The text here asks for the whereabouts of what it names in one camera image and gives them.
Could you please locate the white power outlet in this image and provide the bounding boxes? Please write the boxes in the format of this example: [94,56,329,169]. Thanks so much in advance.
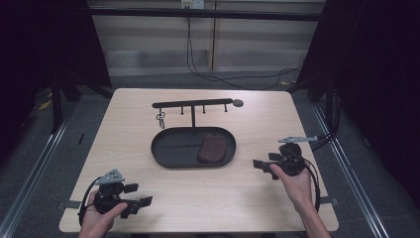
[180,0,205,10]

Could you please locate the black horizontal frame bar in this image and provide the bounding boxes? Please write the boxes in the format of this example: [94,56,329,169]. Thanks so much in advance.
[88,7,327,23]

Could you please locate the right hand-held gripper black cable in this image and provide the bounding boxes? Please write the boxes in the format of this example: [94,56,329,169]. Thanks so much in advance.
[302,133,331,212]

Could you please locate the dark curtain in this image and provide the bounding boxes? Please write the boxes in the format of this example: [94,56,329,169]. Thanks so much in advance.
[295,0,420,199]
[0,0,113,167]

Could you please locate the hand-held gripper black cable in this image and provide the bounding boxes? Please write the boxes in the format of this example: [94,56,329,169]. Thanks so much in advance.
[302,133,331,212]
[77,177,102,226]

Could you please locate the black wall cable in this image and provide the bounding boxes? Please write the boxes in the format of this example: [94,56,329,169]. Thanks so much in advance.
[185,15,303,91]

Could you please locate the black oval tray hook rack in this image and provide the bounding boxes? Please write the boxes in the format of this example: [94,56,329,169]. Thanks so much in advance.
[151,97,246,170]

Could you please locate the black metal stand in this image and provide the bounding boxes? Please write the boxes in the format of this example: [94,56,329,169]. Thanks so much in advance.
[50,83,64,134]

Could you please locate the person's right hand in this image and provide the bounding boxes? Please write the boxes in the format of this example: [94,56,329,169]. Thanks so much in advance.
[269,164,315,214]

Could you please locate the brown leather wallet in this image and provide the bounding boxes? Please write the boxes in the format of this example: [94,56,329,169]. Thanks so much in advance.
[197,133,228,164]

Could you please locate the aluminium floor rail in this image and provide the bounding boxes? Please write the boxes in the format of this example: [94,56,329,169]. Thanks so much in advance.
[0,108,77,238]
[311,103,392,238]

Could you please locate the grey tape strip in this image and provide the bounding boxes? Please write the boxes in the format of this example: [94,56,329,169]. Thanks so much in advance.
[62,199,82,210]
[319,196,340,206]

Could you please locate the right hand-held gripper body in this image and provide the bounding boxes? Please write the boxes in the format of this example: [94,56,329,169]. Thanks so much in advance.
[276,136,319,177]

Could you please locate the left hand-held gripper black cable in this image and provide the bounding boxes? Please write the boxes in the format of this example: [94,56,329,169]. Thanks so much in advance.
[77,177,102,226]

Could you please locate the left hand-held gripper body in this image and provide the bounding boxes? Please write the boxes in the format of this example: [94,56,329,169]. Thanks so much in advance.
[93,169,133,215]

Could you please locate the person's left hand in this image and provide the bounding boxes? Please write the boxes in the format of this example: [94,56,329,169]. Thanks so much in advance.
[78,189,129,238]

